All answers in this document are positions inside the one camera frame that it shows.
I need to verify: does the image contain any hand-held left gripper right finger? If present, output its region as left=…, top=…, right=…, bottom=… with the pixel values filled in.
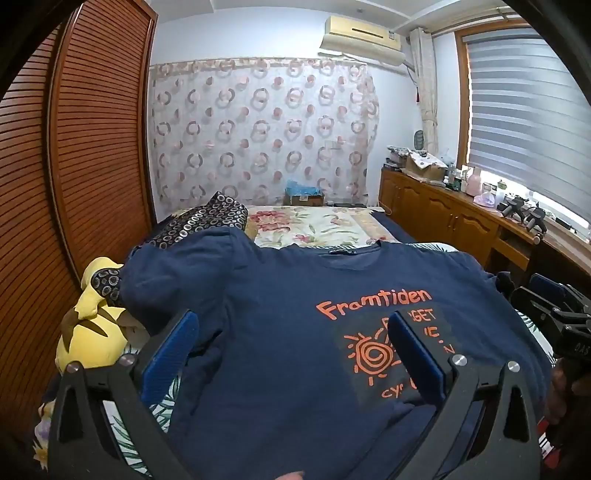
left=388, top=311, right=541, bottom=480

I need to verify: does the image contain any grey striped window blind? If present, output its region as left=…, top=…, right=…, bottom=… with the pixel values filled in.
left=464, top=28, right=591, bottom=223

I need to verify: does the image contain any sheer circle-patterned curtain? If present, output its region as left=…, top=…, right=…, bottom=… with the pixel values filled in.
left=148, top=58, right=382, bottom=217

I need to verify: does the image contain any spare black hand-held gripper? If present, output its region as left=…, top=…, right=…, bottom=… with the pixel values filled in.
left=501, top=196, right=530, bottom=218
left=524, top=205, right=548, bottom=245

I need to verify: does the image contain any yellow plush toy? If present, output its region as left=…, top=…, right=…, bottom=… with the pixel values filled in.
left=55, top=257, right=153, bottom=371

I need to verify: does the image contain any floral bedspread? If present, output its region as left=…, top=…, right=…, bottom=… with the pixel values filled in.
left=245, top=205, right=398, bottom=250

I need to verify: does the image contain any palm leaf blanket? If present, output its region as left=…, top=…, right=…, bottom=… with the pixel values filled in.
left=99, top=240, right=561, bottom=478

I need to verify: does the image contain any cardboard box with blue bags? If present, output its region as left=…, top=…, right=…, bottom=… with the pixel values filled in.
left=283, top=180, right=326, bottom=207

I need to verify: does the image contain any black circle-patterned folded garment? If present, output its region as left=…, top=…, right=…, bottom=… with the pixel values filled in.
left=90, top=191, right=250, bottom=308

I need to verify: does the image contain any patterned cloth pile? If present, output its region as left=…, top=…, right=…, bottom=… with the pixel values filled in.
left=387, top=145, right=414, bottom=168

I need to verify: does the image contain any cream wall air conditioner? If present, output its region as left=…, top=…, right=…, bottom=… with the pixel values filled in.
left=320, top=15, right=407, bottom=65

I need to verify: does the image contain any beige window curtain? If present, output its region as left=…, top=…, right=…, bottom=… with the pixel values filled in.
left=409, top=28, right=439, bottom=154

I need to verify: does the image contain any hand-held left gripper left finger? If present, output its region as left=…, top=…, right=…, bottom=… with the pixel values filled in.
left=47, top=309, right=200, bottom=480

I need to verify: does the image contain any wooden louvered wardrobe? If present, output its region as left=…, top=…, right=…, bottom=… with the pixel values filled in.
left=0, top=0, right=160, bottom=464

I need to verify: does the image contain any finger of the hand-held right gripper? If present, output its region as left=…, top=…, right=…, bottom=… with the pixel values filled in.
left=496, top=272, right=570, bottom=330
left=529, top=273, right=591, bottom=315

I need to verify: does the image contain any cluster of small bottles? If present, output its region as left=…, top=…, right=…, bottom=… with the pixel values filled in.
left=445, top=164, right=468, bottom=190

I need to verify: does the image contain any person's right hand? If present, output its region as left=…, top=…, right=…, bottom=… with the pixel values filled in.
left=547, top=359, right=591, bottom=457

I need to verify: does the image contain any pastel floral cloth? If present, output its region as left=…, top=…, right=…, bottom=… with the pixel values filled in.
left=33, top=397, right=58, bottom=472

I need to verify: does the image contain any long wooden cabinet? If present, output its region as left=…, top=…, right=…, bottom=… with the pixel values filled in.
left=379, top=167, right=591, bottom=298

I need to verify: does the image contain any open cardboard box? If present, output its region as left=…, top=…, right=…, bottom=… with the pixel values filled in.
left=404, top=152, right=448, bottom=182

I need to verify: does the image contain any navy blue printed t-shirt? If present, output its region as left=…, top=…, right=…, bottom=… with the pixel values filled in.
left=121, top=227, right=555, bottom=480

